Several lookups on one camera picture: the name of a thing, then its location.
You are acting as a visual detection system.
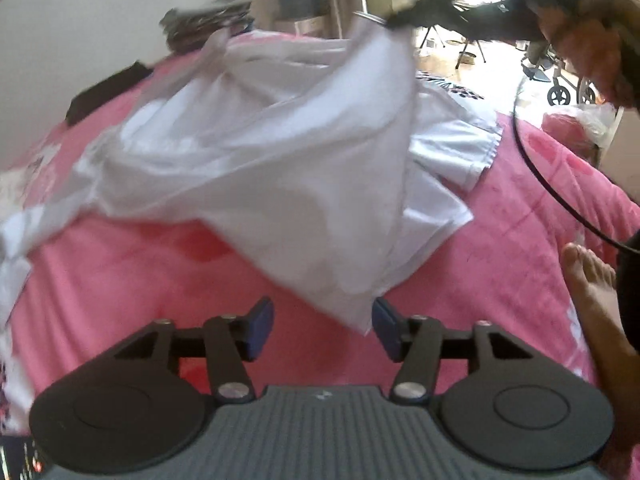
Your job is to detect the person's dark trouser leg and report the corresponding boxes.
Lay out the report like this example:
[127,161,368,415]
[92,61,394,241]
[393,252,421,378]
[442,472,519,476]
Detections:
[617,230,640,351]

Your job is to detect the person's right hand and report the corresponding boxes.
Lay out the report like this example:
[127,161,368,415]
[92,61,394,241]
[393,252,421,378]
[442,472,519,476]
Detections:
[537,0,633,108]

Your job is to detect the pink bag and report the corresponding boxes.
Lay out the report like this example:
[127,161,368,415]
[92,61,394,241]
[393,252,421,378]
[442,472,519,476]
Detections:
[542,105,621,148]

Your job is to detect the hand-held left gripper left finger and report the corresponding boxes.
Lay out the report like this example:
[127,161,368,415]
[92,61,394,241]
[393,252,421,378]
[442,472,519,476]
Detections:
[112,296,275,405]

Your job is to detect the white stand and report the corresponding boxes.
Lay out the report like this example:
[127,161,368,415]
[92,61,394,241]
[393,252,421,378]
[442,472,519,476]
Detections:
[272,15,332,39]

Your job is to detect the cream cabinet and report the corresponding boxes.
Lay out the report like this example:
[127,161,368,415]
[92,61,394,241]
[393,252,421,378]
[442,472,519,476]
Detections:
[597,110,640,191]

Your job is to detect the stack of folded clothes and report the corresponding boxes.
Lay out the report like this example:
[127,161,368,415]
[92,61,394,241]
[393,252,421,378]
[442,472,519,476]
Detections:
[160,0,256,53]

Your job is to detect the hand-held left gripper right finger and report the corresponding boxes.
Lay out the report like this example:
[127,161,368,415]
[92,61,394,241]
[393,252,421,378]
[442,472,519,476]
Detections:
[372,297,533,405]

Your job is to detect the black cable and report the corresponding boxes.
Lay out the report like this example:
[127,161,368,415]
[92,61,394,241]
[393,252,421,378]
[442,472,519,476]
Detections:
[511,67,640,256]

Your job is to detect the white shirt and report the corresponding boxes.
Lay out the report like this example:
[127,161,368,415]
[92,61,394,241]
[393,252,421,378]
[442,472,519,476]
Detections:
[0,22,503,336]

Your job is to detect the person's right forearm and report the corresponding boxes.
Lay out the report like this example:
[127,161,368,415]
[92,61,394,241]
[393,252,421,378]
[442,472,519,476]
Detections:
[614,0,640,108]

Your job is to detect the pink floral blanket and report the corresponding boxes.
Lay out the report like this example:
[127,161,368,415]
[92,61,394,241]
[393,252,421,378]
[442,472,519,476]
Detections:
[0,30,640,480]

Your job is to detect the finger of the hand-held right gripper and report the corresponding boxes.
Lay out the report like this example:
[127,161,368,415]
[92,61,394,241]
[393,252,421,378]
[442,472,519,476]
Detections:
[385,0,454,32]

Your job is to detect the black folded cloth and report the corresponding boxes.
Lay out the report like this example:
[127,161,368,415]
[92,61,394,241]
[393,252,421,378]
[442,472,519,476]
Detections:
[65,60,151,126]

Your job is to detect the person's bare foot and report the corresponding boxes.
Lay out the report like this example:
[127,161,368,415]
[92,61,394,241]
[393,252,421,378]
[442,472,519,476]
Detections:
[560,242,632,411]

